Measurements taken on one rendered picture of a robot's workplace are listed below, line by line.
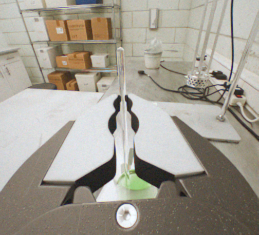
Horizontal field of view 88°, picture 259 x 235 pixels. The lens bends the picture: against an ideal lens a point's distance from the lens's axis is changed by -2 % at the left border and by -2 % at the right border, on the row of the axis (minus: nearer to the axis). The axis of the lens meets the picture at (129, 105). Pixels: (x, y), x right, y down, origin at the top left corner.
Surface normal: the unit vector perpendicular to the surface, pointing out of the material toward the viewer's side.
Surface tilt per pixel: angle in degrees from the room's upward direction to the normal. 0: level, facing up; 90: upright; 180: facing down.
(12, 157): 0
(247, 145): 0
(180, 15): 90
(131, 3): 90
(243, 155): 0
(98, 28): 91
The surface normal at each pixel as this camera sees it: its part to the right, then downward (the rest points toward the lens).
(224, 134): -0.03, -0.85
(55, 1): -0.19, 0.55
